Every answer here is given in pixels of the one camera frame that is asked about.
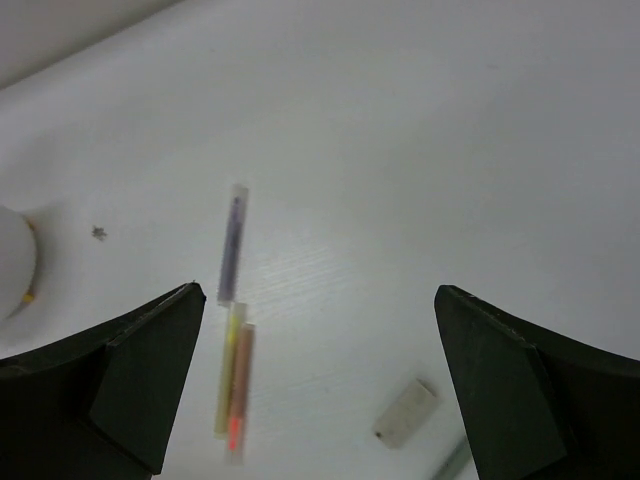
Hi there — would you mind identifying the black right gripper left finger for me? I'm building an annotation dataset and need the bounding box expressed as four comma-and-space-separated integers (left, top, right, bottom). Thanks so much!
1, 282, 206, 479

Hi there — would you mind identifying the white round desk organizer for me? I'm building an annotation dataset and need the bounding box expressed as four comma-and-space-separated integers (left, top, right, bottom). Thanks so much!
0, 206, 38, 320

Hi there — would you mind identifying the orange highlighter stick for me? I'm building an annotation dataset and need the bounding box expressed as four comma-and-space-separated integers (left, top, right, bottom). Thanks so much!
227, 323, 255, 465

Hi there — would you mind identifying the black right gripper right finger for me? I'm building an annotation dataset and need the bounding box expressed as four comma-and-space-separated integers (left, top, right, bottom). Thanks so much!
434, 285, 639, 479

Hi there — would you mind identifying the beige eraser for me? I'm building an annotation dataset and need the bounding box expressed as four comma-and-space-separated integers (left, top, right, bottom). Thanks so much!
373, 379, 438, 450

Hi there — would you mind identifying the yellow highlighter stick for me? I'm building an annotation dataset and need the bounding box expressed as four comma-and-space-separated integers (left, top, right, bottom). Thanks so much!
214, 302, 247, 438

